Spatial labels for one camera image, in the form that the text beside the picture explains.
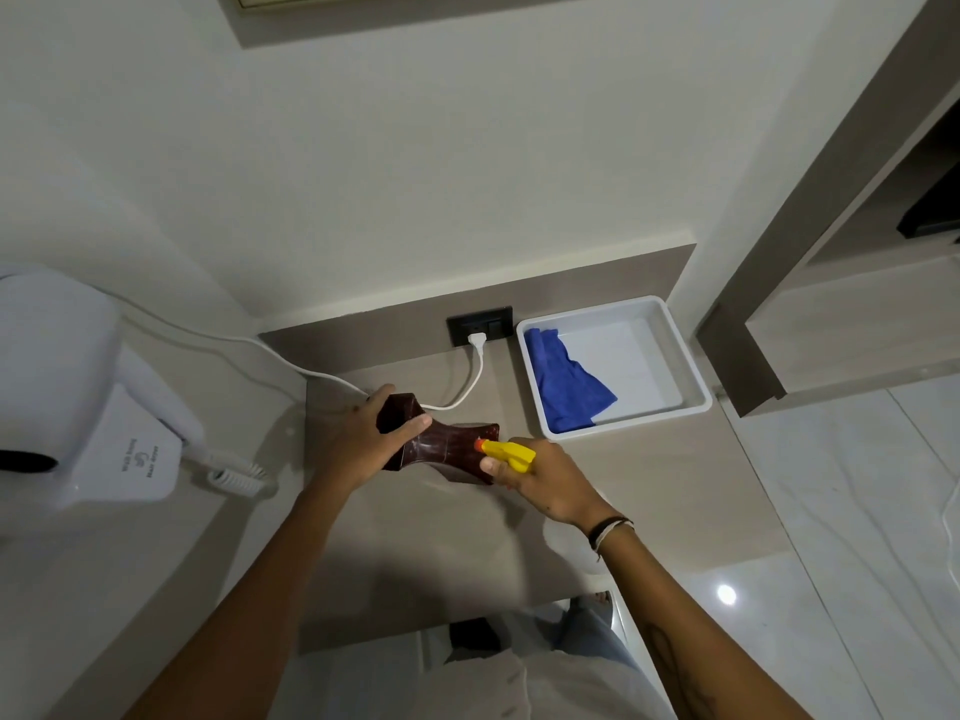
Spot person's left hand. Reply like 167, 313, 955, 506
313, 383, 434, 497

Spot person's right hand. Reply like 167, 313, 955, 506
478, 437, 616, 530

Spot yellow spray nozzle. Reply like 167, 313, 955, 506
475, 437, 538, 475

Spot dark red spray bottle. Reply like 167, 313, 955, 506
376, 393, 502, 490

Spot person's left forearm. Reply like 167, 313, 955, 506
120, 472, 361, 720

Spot person's right forearm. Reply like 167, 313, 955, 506
597, 521, 814, 720

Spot blue cleaning cloth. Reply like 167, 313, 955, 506
522, 327, 619, 436

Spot black and white wristbands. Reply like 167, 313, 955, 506
586, 515, 636, 554

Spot white plastic tray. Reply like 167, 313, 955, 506
516, 295, 714, 442

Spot person's white shirt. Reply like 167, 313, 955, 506
420, 646, 669, 720

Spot wooden wardrobe cabinet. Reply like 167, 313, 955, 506
696, 0, 960, 419

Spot white power plug cable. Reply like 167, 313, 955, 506
112, 307, 490, 412

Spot black wall socket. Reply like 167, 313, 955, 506
447, 306, 515, 349

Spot white coiled dryer cord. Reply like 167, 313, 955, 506
184, 448, 273, 496

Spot white wall hair dryer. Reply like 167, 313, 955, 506
0, 266, 207, 518

